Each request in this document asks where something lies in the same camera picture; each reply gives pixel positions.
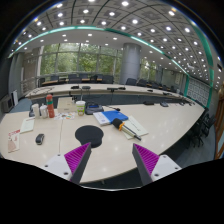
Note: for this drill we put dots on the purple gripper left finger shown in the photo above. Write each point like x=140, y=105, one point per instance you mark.
x=70, y=166

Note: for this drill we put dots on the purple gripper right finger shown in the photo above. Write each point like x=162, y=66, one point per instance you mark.
x=151, y=166

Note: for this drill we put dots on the black round mouse pad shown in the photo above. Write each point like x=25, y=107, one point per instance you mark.
x=89, y=134

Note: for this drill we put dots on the black computer mouse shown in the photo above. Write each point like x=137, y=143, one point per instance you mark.
x=39, y=139

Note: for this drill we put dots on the pale green paper sheet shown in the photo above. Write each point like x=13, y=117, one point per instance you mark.
x=134, y=125

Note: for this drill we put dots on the colourful sticker sheet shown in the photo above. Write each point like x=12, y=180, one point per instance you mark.
x=64, y=116

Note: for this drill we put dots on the black desk telephone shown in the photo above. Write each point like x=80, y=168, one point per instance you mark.
x=91, y=108

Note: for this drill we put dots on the blue folder book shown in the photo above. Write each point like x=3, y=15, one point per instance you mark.
x=109, y=116

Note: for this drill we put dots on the white paper cup green band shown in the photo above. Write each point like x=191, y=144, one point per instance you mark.
x=80, y=106

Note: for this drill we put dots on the white cardboard box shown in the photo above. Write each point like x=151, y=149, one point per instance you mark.
x=66, y=104

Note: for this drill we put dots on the white paper notebook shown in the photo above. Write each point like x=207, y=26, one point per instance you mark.
x=27, y=125

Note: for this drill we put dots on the white cup left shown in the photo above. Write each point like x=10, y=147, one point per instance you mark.
x=36, y=110

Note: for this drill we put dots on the red white booklet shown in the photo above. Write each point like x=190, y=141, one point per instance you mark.
x=13, y=141

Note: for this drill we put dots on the red thermos bottle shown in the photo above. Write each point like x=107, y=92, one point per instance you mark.
x=50, y=106

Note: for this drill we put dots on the grey round column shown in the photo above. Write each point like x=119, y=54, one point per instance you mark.
x=130, y=66

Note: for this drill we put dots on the black yellow handled tool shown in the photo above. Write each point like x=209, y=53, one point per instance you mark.
x=120, y=125

